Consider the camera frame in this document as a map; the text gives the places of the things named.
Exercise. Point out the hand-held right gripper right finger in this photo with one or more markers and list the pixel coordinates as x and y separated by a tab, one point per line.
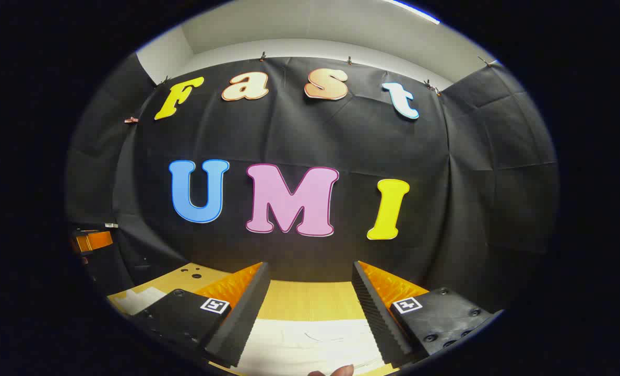
375	318

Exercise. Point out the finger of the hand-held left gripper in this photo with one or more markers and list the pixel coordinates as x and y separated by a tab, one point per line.
95	241

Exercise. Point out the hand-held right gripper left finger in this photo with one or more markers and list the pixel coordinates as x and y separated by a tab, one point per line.
245	313

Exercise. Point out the white jeans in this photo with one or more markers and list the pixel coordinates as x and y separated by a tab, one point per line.
310	344

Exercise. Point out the black backdrop cloth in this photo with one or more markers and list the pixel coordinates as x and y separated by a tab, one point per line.
299	136

